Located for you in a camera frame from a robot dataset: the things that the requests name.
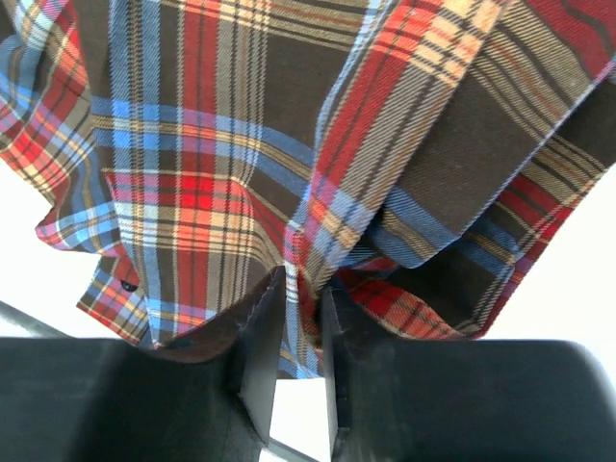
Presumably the plaid flannel long sleeve shirt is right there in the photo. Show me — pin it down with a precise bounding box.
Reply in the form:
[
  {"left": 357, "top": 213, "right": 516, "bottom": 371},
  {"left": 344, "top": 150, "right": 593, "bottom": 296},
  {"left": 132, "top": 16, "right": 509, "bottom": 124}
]
[{"left": 1, "top": 1, "right": 615, "bottom": 378}]

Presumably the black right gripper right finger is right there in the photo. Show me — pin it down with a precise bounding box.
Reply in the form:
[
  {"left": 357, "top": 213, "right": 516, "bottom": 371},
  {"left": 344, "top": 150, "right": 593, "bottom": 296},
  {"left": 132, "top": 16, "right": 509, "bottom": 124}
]
[{"left": 320, "top": 288, "right": 384, "bottom": 461}]

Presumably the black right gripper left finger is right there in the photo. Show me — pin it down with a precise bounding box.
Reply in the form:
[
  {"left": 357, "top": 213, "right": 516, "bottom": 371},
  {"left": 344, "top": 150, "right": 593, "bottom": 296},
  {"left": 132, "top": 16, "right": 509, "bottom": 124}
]
[{"left": 228, "top": 267, "right": 286, "bottom": 446}]

